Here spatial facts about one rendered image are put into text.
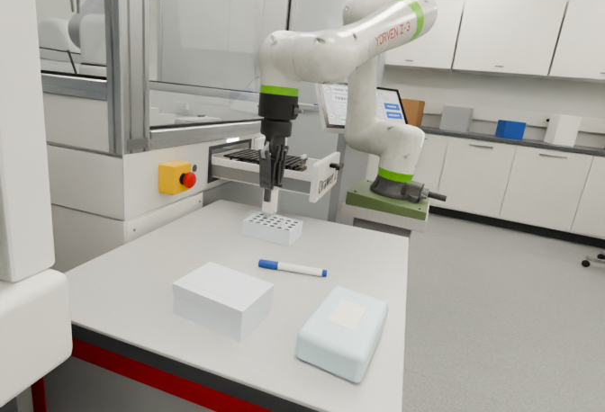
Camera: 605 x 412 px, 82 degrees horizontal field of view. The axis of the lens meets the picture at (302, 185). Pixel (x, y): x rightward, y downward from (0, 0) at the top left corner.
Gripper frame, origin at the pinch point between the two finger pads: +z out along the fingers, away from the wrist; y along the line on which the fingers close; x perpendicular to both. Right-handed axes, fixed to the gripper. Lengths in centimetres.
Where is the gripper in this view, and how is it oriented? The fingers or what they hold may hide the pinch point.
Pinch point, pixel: (270, 200)
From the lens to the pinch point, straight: 89.3
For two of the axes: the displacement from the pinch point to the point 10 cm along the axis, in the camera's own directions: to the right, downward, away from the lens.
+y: 3.6, -2.0, 9.1
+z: -1.0, 9.6, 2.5
